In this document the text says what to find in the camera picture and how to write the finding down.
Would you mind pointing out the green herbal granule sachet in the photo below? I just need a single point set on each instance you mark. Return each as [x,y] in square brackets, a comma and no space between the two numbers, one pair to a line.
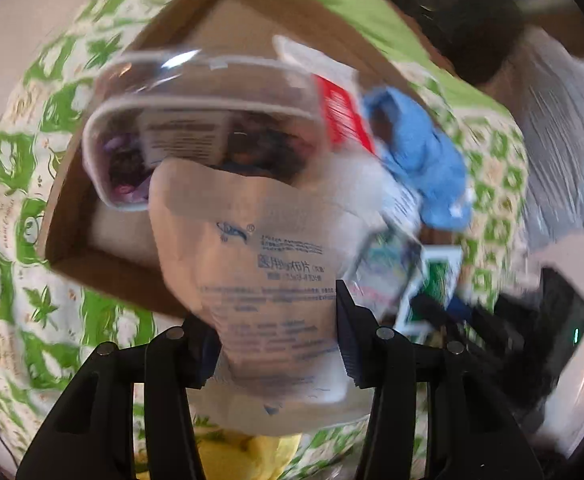
[437,276]

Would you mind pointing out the yellow towel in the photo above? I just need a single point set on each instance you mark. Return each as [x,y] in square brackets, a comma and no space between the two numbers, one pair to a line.
[227,454]

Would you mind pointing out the dried fruit snack bag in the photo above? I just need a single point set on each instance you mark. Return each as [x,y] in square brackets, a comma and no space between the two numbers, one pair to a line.
[388,262]

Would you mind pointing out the blue towel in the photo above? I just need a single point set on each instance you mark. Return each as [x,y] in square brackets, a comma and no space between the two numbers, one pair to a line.
[421,156]

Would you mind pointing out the red label wet wipe packet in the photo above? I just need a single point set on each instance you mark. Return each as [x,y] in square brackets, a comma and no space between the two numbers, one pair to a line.
[339,92]

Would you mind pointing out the white foam pad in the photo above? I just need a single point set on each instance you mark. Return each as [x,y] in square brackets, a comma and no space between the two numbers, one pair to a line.
[124,234]

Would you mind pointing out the green frog pattern quilt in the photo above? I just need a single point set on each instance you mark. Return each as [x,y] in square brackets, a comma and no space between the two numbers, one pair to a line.
[49,324]

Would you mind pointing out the large grey plastic bag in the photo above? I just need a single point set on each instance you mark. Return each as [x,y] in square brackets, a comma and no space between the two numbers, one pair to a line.
[549,91]

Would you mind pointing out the shallow cardboard box tray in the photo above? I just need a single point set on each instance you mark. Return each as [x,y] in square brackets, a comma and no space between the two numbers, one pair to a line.
[243,27]

